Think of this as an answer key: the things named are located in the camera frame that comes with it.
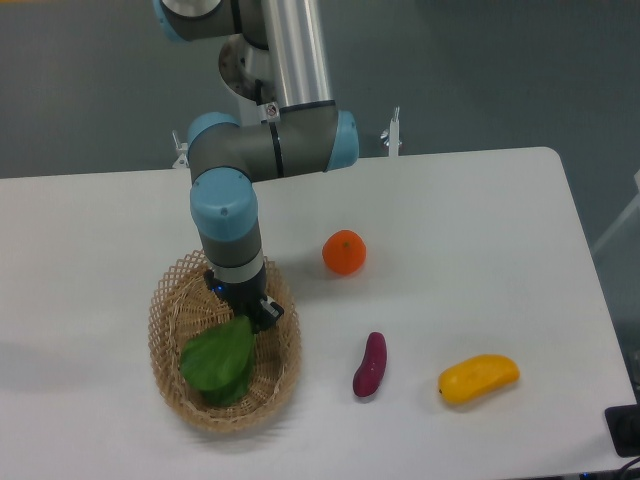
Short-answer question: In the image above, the orange mandarin fruit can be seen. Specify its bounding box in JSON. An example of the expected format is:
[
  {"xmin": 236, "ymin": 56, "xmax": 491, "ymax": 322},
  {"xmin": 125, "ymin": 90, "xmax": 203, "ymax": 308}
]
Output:
[{"xmin": 321, "ymin": 230, "xmax": 367, "ymax": 276}]

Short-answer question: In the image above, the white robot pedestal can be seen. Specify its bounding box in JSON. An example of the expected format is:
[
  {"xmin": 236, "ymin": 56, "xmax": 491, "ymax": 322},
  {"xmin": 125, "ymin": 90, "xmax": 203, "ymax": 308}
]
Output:
[{"xmin": 237, "ymin": 96, "xmax": 280, "ymax": 126}]

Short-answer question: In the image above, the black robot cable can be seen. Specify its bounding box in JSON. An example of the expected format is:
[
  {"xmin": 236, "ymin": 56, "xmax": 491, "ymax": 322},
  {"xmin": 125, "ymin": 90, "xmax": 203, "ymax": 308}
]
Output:
[{"xmin": 254, "ymin": 78, "xmax": 274, "ymax": 126}]

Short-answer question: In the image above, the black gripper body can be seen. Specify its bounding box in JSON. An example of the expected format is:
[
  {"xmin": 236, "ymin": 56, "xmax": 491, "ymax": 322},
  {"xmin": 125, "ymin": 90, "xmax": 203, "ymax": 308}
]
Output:
[{"xmin": 203, "ymin": 269, "xmax": 267, "ymax": 315}]

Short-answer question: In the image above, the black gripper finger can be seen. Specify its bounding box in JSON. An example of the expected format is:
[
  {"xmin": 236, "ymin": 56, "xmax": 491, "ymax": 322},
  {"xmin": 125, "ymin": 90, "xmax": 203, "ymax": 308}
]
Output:
[{"xmin": 246, "ymin": 296, "xmax": 284, "ymax": 334}]

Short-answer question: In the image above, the purple sweet potato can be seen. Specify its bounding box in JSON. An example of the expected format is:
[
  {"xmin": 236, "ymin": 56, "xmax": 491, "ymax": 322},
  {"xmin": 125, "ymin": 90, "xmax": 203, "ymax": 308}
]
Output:
[{"xmin": 352, "ymin": 332, "xmax": 388, "ymax": 398}]

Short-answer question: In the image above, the yellow mango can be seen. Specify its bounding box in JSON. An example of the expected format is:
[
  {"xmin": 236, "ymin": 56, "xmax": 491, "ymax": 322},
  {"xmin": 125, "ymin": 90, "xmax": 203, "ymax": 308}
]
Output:
[{"xmin": 438, "ymin": 354, "xmax": 520, "ymax": 405}]

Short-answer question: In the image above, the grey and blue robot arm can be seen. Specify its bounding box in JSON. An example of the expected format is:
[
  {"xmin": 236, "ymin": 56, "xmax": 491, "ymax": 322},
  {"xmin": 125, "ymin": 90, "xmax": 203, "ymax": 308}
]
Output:
[{"xmin": 154, "ymin": 1, "xmax": 359, "ymax": 333}]

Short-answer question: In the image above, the woven wicker basket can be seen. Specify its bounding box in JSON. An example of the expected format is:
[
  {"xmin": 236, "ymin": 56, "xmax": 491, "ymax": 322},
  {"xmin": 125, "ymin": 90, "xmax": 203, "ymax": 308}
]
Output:
[{"xmin": 148, "ymin": 250, "xmax": 302, "ymax": 434}]

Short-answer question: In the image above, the black device at edge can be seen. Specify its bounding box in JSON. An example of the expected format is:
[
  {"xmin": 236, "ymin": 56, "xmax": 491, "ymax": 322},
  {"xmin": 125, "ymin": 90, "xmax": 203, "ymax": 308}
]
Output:
[{"xmin": 604, "ymin": 404, "xmax": 639, "ymax": 458}]

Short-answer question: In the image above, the green bok choy vegetable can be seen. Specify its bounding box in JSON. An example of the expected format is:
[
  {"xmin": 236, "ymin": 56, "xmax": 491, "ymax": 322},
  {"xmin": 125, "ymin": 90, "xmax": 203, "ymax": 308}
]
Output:
[{"xmin": 179, "ymin": 316, "xmax": 255, "ymax": 407}]

